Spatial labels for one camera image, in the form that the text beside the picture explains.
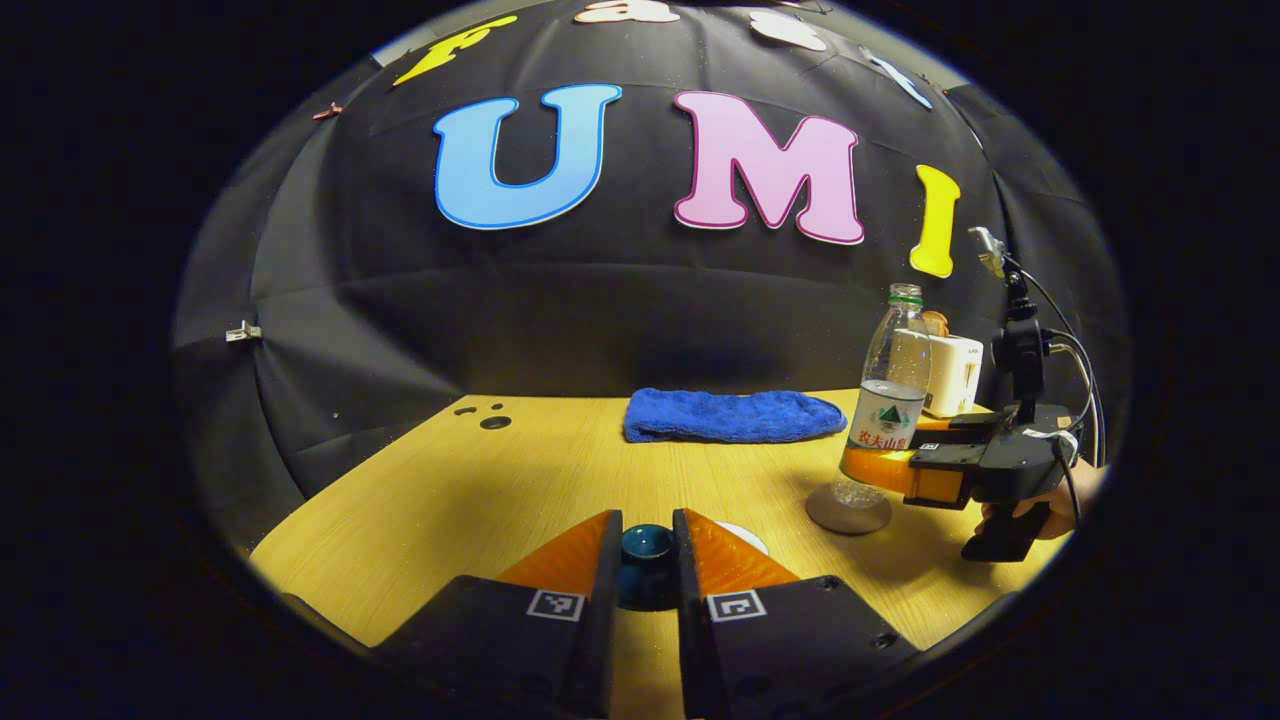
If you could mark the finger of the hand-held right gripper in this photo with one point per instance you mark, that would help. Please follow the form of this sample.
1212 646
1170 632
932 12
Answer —
960 428
930 480

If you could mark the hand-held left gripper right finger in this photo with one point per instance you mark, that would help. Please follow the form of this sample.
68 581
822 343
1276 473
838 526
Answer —
692 640

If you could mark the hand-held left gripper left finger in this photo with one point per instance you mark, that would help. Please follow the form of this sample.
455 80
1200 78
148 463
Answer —
598 620

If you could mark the clear plastic water bottle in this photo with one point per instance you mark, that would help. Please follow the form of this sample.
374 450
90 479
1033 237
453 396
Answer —
890 400

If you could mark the dark blue teacup lid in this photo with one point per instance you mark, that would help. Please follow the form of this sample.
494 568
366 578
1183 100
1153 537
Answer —
646 560

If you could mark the round brown coaster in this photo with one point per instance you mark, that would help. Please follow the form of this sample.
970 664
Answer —
848 512

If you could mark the white box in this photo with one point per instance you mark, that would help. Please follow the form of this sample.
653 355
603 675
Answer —
955 375

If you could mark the blue towel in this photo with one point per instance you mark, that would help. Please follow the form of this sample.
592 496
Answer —
730 416

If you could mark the black backdrop cloth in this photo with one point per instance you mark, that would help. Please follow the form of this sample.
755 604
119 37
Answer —
600 300

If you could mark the silver clip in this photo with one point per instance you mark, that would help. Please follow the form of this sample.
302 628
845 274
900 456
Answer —
243 331

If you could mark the red clip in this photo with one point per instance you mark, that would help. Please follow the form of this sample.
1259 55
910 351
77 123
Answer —
327 110

